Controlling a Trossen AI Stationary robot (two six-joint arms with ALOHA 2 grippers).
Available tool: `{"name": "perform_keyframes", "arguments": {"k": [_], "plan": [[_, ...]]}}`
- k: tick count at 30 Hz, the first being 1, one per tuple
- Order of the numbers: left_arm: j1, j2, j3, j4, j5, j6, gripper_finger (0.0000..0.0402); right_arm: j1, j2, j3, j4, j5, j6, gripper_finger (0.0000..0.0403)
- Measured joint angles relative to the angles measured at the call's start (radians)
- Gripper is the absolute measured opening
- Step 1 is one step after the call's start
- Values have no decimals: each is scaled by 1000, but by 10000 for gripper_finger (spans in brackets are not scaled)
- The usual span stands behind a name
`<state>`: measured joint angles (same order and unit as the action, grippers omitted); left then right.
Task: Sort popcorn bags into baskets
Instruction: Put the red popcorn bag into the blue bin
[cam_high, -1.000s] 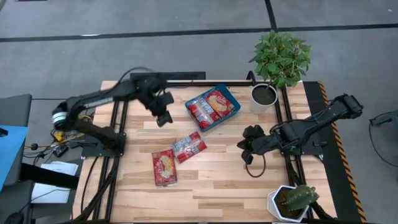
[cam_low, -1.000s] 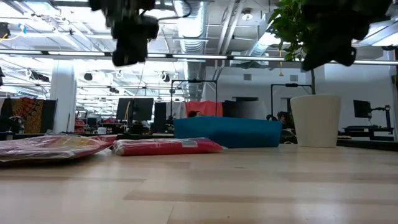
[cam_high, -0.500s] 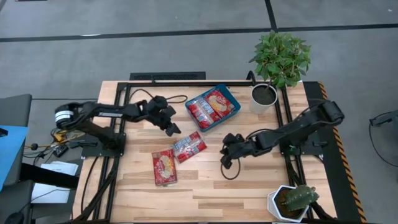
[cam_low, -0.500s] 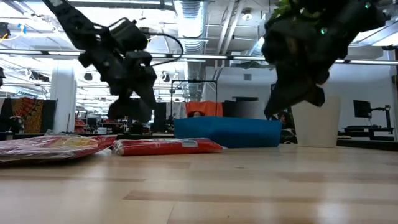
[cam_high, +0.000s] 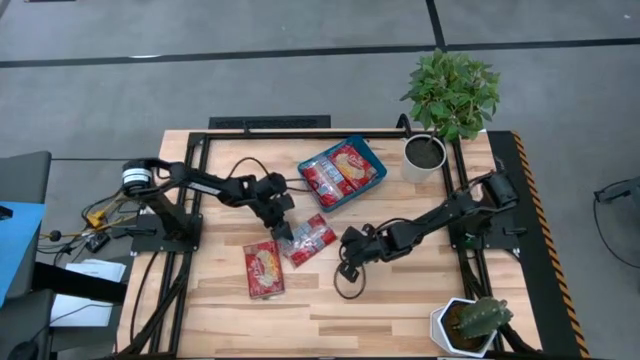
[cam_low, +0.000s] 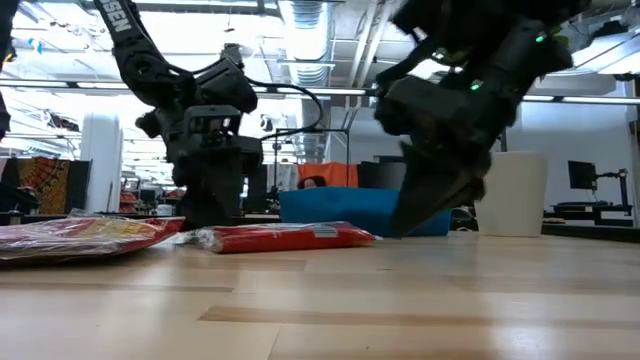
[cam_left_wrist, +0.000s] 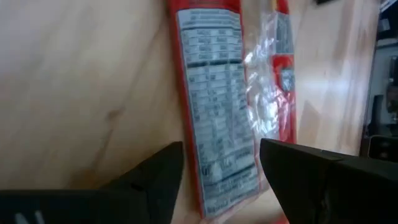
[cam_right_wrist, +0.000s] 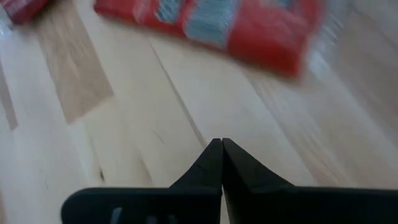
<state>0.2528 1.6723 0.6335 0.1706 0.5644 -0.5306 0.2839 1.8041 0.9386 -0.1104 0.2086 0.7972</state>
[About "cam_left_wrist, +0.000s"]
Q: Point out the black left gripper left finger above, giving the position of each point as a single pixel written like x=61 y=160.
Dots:
x=124 y=202

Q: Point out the red popcorn bag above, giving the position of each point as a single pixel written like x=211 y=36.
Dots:
x=214 y=93

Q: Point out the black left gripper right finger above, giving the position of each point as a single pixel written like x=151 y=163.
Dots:
x=326 y=189

